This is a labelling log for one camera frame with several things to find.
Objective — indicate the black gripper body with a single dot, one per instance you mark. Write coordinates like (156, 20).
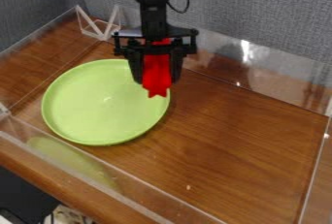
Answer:
(130, 42)

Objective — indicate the clear acrylic corner bracket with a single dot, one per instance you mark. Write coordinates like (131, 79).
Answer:
(97, 28)

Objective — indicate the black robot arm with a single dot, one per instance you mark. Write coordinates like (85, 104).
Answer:
(154, 18)

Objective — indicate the red ridged carrot block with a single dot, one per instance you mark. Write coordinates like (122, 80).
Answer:
(157, 78)

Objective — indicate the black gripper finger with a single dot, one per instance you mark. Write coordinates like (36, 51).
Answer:
(177, 64)
(137, 65)

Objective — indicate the clear acrylic enclosure wall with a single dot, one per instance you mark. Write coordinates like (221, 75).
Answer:
(239, 155)

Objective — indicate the green round plate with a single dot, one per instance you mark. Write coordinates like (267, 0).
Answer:
(94, 106)

